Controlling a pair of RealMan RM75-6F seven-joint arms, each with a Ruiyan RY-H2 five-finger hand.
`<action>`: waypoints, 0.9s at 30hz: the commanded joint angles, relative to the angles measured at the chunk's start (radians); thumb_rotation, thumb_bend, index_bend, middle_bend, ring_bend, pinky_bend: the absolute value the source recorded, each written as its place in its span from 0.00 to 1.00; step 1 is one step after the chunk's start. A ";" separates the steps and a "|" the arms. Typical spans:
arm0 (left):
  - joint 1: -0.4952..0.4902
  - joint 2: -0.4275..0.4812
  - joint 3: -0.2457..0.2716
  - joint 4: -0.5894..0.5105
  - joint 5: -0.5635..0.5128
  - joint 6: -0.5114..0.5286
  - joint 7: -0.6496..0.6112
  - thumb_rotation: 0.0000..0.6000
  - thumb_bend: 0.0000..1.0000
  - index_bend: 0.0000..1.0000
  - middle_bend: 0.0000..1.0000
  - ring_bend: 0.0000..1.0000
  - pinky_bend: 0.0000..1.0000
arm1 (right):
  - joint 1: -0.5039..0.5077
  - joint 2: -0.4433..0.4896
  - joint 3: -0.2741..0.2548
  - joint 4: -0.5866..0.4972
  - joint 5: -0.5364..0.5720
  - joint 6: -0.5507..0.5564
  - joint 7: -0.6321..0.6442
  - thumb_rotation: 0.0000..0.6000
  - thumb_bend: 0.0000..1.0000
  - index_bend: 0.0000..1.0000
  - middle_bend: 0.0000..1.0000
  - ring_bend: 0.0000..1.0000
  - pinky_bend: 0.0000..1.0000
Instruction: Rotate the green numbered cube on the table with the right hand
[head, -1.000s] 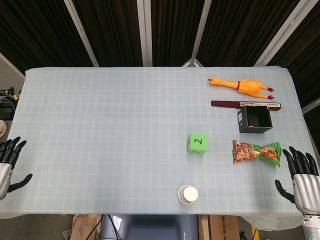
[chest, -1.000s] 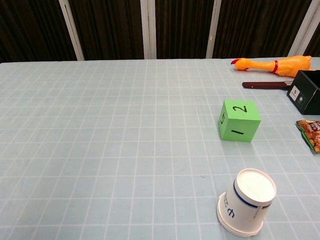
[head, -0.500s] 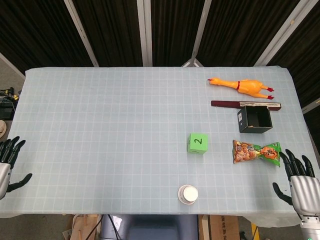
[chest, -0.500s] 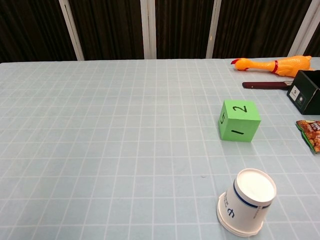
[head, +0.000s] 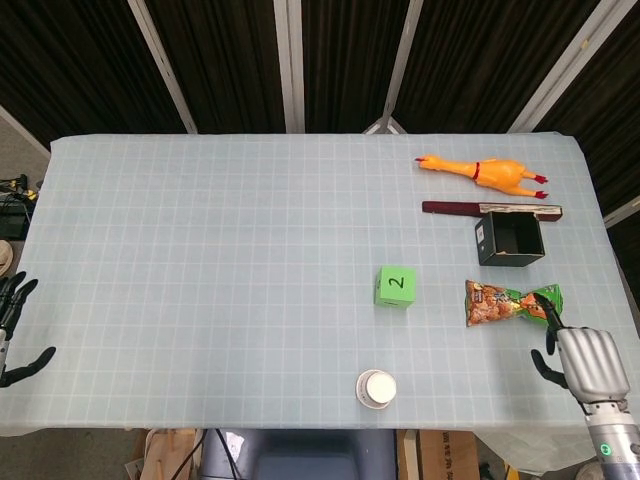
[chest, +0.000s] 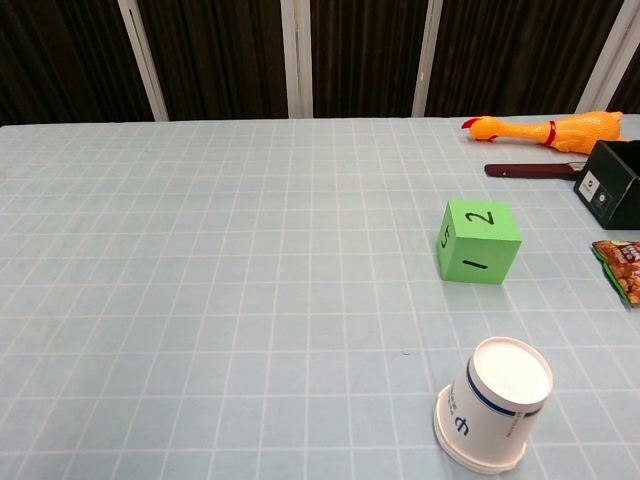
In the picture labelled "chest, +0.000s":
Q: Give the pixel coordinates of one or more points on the white gridded table top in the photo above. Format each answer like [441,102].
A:
[200,250]

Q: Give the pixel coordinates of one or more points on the green snack packet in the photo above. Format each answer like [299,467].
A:
[627,270]

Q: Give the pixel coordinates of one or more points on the black open cardboard box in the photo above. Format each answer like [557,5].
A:
[600,185]

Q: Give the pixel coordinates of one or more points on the white partition post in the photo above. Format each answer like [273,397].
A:
[145,75]
[425,65]
[602,75]
[297,60]

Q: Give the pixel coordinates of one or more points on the yellow rubber chicken toy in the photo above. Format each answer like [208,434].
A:
[575,132]

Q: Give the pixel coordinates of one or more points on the white paper cup blue print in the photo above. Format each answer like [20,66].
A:
[500,390]

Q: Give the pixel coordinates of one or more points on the green numbered cube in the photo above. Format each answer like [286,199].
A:
[480,250]

